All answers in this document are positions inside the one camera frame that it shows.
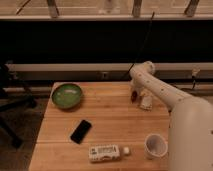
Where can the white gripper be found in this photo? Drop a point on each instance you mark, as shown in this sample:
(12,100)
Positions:
(144,96)

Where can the white paper cup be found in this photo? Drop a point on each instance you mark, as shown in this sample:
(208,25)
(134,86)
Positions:
(155,146)

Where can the dark red pepper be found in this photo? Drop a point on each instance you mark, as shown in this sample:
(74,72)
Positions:
(134,96)

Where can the black office chair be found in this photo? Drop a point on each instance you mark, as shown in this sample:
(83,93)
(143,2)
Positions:
(5,79)

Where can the black smartphone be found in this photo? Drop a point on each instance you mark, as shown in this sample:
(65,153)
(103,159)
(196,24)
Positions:
(80,132)

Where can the white labelled bottle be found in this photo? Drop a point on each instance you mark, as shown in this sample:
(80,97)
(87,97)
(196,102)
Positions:
(104,153)

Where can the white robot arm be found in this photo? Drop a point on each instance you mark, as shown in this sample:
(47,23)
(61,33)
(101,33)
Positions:
(190,133)

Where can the green bowl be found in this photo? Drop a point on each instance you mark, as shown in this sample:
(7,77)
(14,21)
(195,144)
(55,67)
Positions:
(67,96)

